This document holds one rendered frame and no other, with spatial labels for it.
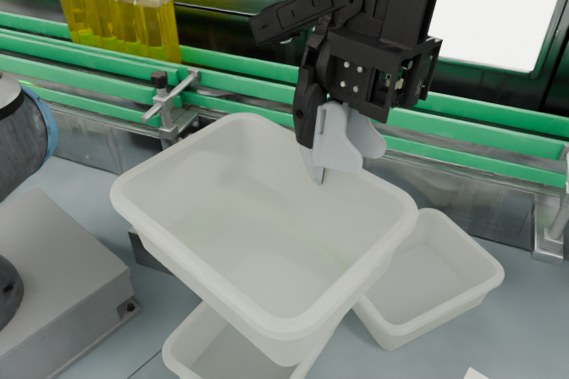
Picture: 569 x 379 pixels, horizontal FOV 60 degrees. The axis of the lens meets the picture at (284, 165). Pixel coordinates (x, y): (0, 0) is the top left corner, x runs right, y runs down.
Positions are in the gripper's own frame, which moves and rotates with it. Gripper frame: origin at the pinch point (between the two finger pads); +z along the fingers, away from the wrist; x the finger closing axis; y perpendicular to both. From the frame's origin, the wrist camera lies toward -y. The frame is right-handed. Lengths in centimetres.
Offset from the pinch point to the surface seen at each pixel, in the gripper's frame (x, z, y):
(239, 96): 28.7, 14.0, -36.8
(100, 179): 11, 35, -57
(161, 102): 13.9, 12.6, -40.8
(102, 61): 17, 13, -63
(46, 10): 28, 15, -104
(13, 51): 11, 17, -86
